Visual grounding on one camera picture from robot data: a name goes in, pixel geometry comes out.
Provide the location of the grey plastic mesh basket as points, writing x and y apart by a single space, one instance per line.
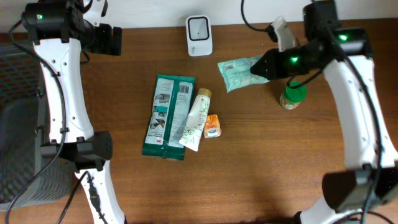
24 128

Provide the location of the small orange carton box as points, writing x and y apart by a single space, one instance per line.
212 127

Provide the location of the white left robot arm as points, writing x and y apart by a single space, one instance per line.
60 32

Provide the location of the green wipes packet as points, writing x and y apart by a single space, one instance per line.
173 96

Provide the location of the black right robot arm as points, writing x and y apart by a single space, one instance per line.
344 56

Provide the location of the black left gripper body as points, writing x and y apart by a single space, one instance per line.
109 40

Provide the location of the white cream tube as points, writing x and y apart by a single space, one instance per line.
196 120

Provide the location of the white barcode scanner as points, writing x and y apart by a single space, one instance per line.
199 36

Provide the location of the teal snack packet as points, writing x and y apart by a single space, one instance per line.
236 73

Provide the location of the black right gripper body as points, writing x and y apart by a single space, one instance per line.
288 61

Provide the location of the green lidded jar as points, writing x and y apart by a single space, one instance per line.
291 97

